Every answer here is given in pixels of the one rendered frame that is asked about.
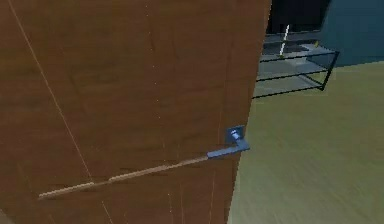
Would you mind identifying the brown wooden room door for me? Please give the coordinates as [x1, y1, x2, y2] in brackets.
[0, 0, 273, 224]

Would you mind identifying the black glass television stand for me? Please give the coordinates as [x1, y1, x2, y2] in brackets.
[251, 30, 341, 100]

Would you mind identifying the white thin stick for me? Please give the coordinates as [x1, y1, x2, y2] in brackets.
[278, 23, 291, 58]

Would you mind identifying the black television set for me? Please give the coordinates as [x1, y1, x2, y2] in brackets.
[265, 0, 333, 35]

